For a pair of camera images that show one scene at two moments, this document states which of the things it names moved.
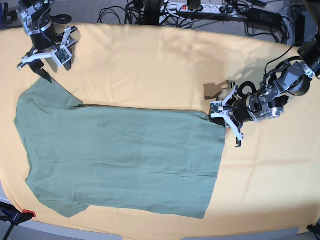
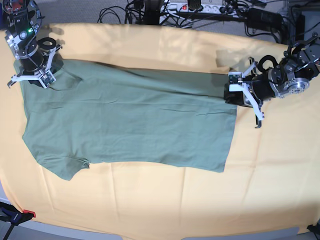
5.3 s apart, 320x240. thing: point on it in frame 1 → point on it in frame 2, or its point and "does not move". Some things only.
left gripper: x=47 y=40 → x=35 y=60
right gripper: x=237 y=111 → x=260 y=89
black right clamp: x=315 y=229 does not move
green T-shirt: x=155 y=161 → x=102 y=112
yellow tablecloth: x=271 y=182 does not move
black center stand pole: x=152 y=12 does not move
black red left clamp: x=9 y=213 does not move
